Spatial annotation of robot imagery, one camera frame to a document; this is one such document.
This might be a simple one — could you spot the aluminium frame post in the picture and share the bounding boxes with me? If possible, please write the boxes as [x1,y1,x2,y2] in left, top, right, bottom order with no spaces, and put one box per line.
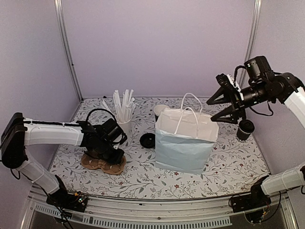
[54,0,83,102]
[238,0,262,86]

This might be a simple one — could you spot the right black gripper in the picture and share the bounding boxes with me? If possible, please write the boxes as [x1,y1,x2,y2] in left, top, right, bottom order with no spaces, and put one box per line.
[207,80,275,124]

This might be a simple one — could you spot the spare black plastic lids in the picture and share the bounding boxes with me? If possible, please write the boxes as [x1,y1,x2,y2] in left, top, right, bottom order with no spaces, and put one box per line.
[140,133,155,149]

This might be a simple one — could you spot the floral patterned table mat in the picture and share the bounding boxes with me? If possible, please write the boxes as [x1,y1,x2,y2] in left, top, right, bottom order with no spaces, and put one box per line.
[50,96,269,199]

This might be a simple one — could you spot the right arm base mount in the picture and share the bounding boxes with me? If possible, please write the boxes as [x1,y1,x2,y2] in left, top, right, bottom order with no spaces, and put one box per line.
[228,192,271,224]

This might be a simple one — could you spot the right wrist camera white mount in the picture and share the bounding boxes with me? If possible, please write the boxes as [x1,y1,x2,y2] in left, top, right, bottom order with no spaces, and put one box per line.
[216,73,241,92]

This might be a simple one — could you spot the brown cardboard cup carrier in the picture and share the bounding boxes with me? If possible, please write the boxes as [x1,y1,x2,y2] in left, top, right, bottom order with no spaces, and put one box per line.
[81,154,126,175]

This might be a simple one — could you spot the bundle of white wrapped straws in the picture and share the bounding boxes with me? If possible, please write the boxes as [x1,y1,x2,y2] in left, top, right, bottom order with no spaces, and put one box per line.
[112,89,137,123]

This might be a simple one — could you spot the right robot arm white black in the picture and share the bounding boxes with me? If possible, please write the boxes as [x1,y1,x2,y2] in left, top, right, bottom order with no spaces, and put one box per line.
[207,56,305,149]

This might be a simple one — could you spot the black paper coffee cup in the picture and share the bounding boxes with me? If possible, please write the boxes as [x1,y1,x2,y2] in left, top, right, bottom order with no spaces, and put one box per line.
[236,119,255,142]

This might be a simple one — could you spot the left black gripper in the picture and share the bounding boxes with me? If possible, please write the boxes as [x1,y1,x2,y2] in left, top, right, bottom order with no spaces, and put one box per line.
[95,139,124,165]

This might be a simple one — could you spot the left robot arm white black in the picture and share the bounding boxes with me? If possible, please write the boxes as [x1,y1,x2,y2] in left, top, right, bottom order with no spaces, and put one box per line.
[0,112,127,207]

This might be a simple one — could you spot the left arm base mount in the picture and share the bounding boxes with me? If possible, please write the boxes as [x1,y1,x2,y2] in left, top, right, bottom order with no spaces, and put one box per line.
[46,189,88,212]

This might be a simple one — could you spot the aluminium front rail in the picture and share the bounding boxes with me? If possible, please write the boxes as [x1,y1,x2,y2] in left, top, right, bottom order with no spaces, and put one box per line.
[21,186,300,229]

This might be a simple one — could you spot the white cup holding straws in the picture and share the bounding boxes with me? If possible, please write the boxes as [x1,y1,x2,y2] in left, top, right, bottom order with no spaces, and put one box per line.
[117,119,132,138]

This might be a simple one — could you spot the black plastic cup lid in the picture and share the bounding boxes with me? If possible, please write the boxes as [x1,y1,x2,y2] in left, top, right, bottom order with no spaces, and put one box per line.
[239,119,255,134]

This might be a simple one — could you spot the light blue paper bag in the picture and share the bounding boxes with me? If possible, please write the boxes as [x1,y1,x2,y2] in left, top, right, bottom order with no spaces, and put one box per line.
[154,107,219,175]

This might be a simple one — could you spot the left aluminium frame post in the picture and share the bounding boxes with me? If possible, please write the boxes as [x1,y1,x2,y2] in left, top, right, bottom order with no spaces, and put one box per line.
[54,0,83,102]

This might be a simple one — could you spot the right aluminium frame post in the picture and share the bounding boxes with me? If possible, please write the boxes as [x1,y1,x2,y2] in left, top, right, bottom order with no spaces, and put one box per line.
[238,0,262,86]

